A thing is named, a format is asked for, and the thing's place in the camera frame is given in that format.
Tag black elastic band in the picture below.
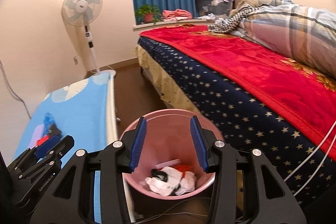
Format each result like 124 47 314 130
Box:
151 169 168 182

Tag white paper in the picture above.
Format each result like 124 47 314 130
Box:
145 166 197 197

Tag red mesh net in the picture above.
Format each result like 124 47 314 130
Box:
173 164 193 176

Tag pink plastic trash bin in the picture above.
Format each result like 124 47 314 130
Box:
123 109 215 200

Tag purple foam fruit net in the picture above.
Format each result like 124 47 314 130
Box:
28 124 45 148

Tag navy star bedsheet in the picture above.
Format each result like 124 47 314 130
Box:
136 36 335 209

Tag black plastic wrapper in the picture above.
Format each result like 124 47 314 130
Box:
48 123 62 137

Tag blue plastic bag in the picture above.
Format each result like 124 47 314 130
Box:
43 112 55 136

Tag blue patterned table cover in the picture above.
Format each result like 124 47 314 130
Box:
12 72 136 224

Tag red fleece blanket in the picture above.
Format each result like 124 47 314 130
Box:
139 24 336 162

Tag plaid duvet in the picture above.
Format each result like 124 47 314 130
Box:
232 0 335 77

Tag white standing fan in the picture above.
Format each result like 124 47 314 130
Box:
61 0 102 75

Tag striped black white garment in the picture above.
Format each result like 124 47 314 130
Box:
208 3 260 34

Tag green potted plant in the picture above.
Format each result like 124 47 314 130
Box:
135 4 161 24

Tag clear plastic storage bin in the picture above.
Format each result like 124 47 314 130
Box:
196 0 234 17

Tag pink folded clothes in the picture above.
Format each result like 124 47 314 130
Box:
162 9 193 21

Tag white charging cables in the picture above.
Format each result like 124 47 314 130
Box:
283 120 336 197

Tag grey wall cable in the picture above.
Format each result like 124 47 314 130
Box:
0 60 32 119

